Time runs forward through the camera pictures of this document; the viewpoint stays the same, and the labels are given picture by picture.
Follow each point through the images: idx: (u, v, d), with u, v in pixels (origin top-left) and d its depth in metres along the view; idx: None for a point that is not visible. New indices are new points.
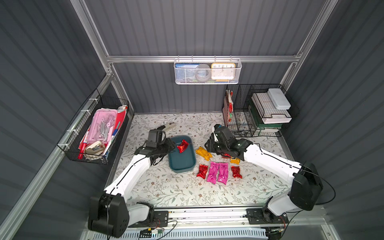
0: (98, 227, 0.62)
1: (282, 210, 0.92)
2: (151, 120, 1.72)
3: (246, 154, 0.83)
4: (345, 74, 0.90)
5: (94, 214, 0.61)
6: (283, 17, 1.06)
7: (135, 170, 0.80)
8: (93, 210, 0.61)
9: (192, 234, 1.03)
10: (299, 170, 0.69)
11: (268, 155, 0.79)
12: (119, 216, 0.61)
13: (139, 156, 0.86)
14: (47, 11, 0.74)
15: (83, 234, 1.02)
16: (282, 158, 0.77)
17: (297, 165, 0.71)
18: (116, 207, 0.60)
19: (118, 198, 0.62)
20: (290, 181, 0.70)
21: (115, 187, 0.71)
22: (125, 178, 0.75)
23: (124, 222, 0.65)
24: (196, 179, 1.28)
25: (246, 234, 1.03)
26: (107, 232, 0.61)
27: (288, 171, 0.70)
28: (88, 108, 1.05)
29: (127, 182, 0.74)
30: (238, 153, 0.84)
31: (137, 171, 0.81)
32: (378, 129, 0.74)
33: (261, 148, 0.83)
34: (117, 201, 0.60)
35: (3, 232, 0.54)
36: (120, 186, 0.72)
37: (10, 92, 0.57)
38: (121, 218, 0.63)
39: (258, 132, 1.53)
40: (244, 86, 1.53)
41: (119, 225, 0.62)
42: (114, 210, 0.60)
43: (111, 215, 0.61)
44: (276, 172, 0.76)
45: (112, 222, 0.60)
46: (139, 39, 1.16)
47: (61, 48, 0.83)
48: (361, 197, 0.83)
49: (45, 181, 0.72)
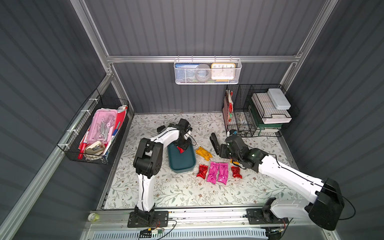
0: (139, 165, 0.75)
1: (285, 214, 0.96)
2: (151, 120, 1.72)
3: (261, 166, 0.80)
4: (345, 74, 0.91)
5: (139, 153, 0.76)
6: (283, 17, 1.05)
7: (169, 133, 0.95)
8: (140, 149, 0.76)
9: (192, 234, 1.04)
10: (321, 188, 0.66)
11: (286, 170, 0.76)
12: (158, 156, 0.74)
13: (172, 128, 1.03)
14: (47, 11, 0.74)
15: (83, 234, 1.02)
16: (302, 173, 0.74)
17: (319, 182, 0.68)
18: (159, 149, 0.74)
19: (159, 144, 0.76)
20: (313, 200, 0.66)
21: (156, 139, 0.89)
22: (163, 135, 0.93)
23: (158, 166, 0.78)
24: (196, 179, 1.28)
25: (247, 234, 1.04)
26: (146, 169, 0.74)
27: (310, 188, 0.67)
28: (88, 108, 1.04)
29: (163, 138, 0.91)
30: (252, 164, 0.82)
31: (170, 136, 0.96)
32: (378, 129, 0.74)
33: (277, 161, 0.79)
34: (159, 146, 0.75)
35: (3, 231, 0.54)
36: (159, 139, 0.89)
37: (10, 91, 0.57)
38: (158, 162, 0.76)
39: (258, 132, 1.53)
40: (244, 86, 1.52)
41: (155, 166, 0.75)
42: (156, 152, 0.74)
43: (152, 156, 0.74)
44: (296, 188, 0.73)
45: (151, 162, 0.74)
46: (139, 39, 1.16)
47: (61, 49, 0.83)
48: (362, 197, 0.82)
49: (45, 181, 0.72)
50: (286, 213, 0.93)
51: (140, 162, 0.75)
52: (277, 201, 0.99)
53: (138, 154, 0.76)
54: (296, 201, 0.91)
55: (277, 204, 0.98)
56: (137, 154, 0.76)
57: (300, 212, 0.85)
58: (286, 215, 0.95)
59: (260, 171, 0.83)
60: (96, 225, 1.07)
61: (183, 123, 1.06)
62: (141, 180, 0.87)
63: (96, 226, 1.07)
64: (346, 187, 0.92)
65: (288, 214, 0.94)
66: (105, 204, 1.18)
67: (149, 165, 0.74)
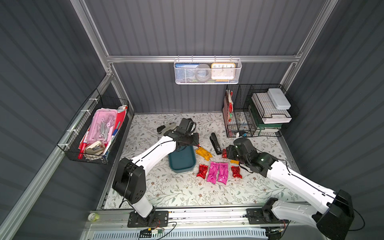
0: (119, 189, 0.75)
1: (285, 216, 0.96)
2: (151, 120, 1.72)
3: (270, 171, 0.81)
4: (344, 74, 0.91)
5: (118, 176, 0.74)
6: (283, 17, 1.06)
7: (159, 151, 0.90)
8: (119, 172, 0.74)
9: (192, 234, 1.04)
10: (333, 199, 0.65)
11: (296, 178, 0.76)
12: (136, 184, 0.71)
13: (167, 138, 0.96)
14: (47, 11, 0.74)
15: (83, 234, 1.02)
16: (313, 182, 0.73)
17: (331, 192, 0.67)
18: (137, 177, 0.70)
19: (139, 170, 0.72)
20: (324, 211, 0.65)
21: (139, 160, 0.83)
22: (150, 154, 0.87)
23: (140, 192, 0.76)
24: (196, 179, 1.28)
25: (247, 234, 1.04)
26: (126, 195, 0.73)
27: (321, 198, 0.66)
28: (88, 108, 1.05)
29: (150, 159, 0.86)
30: (260, 169, 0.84)
31: (161, 153, 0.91)
32: (378, 129, 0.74)
33: (288, 168, 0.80)
34: (139, 173, 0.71)
35: (3, 231, 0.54)
36: (144, 159, 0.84)
37: (10, 92, 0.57)
38: (137, 188, 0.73)
39: (258, 132, 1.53)
40: (244, 86, 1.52)
41: (135, 193, 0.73)
42: (135, 179, 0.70)
43: (131, 183, 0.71)
44: (306, 197, 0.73)
45: (130, 189, 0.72)
46: (139, 40, 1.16)
47: (61, 49, 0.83)
48: (363, 197, 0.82)
49: (45, 181, 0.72)
50: (287, 215, 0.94)
51: (120, 185, 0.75)
52: (279, 203, 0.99)
53: (117, 178, 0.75)
54: (302, 207, 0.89)
55: (279, 206, 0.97)
56: (116, 178, 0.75)
57: (305, 218, 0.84)
58: (286, 217, 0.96)
59: (267, 176, 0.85)
60: (96, 225, 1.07)
61: (183, 126, 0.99)
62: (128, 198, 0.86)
63: (96, 226, 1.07)
64: (347, 187, 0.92)
65: (288, 217, 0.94)
66: (105, 204, 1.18)
67: (128, 191, 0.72)
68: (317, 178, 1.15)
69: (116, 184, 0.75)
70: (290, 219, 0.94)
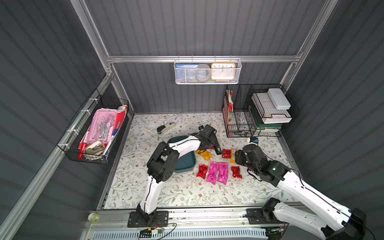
0: (153, 166, 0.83)
1: (286, 218, 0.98)
2: (151, 120, 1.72)
3: (283, 182, 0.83)
4: (345, 74, 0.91)
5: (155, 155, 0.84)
6: (283, 17, 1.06)
7: (188, 144, 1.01)
8: (157, 152, 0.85)
9: (192, 234, 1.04)
10: (348, 218, 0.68)
11: (309, 191, 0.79)
12: (171, 164, 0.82)
13: (193, 137, 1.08)
14: (47, 11, 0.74)
15: (83, 234, 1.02)
16: (328, 198, 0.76)
17: (347, 211, 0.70)
18: (174, 157, 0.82)
19: (175, 152, 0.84)
20: (338, 228, 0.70)
21: (174, 146, 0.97)
22: (182, 144, 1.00)
23: (169, 173, 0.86)
24: (196, 179, 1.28)
25: (246, 234, 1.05)
26: (158, 173, 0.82)
27: (336, 216, 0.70)
28: (88, 108, 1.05)
29: (182, 147, 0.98)
30: (271, 178, 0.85)
31: (190, 145, 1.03)
32: (378, 129, 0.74)
33: (301, 180, 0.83)
34: (175, 154, 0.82)
35: (3, 232, 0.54)
36: (178, 146, 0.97)
37: (10, 92, 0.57)
38: (170, 169, 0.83)
39: (258, 132, 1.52)
40: (244, 86, 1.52)
41: (167, 172, 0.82)
42: (171, 159, 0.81)
43: (166, 162, 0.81)
44: (319, 212, 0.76)
45: (164, 168, 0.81)
46: (139, 40, 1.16)
47: (61, 49, 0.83)
48: (363, 197, 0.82)
49: (45, 181, 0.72)
50: (289, 219, 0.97)
51: (155, 164, 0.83)
52: (283, 206, 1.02)
53: (153, 156, 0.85)
54: (309, 216, 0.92)
55: (281, 209, 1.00)
56: (152, 156, 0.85)
57: (311, 228, 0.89)
58: (286, 220, 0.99)
59: (278, 185, 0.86)
60: (96, 225, 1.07)
61: (207, 131, 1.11)
62: (150, 181, 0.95)
63: (96, 226, 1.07)
64: (347, 187, 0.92)
65: (289, 220, 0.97)
66: (105, 204, 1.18)
67: (161, 170, 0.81)
68: (317, 178, 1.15)
69: (151, 162, 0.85)
70: (291, 222, 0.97)
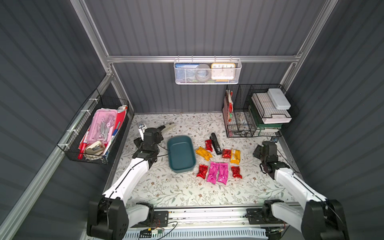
0: (99, 231, 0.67)
1: (283, 216, 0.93)
2: (151, 120, 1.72)
3: (277, 170, 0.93)
4: (345, 74, 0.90)
5: (93, 218, 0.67)
6: (283, 17, 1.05)
7: (132, 175, 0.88)
8: (93, 214, 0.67)
9: (192, 234, 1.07)
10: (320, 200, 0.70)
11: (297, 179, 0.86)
12: (117, 219, 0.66)
13: (137, 160, 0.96)
14: (47, 11, 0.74)
15: (83, 234, 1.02)
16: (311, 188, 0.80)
17: (323, 197, 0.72)
18: (116, 211, 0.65)
19: (116, 203, 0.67)
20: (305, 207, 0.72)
21: (114, 192, 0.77)
22: (123, 183, 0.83)
23: (123, 226, 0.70)
24: (196, 179, 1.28)
25: (247, 234, 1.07)
26: (108, 235, 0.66)
27: (308, 195, 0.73)
28: (88, 108, 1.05)
29: (126, 185, 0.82)
30: (271, 170, 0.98)
31: (135, 175, 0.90)
32: (378, 129, 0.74)
33: (294, 173, 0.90)
34: (117, 205, 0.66)
35: (3, 231, 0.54)
36: (118, 189, 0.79)
37: (10, 92, 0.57)
38: (120, 223, 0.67)
39: (258, 132, 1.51)
40: (244, 86, 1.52)
41: (118, 229, 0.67)
42: (114, 213, 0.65)
43: (110, 220, 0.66)
44: (298, 197, 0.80)
45: (112, 227, 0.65)
46: (139, 40, 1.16)
47: (61, 48, 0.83)
48: (362, 197, 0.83)
49: (45, 182, 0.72)
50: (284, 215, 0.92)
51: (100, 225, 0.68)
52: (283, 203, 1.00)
53: (92, 220, 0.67)
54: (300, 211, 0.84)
55: (279, 205, 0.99)
56: (90, 220, 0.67)
57: (295, 220, 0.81)
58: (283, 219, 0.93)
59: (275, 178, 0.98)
60: None
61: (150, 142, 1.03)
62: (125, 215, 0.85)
63: None
64: (346, 187, 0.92)
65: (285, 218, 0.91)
66: None
67: (111, 230, 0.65)
68: (317, 178, 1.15)
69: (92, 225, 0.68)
70: (286, 221, 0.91)
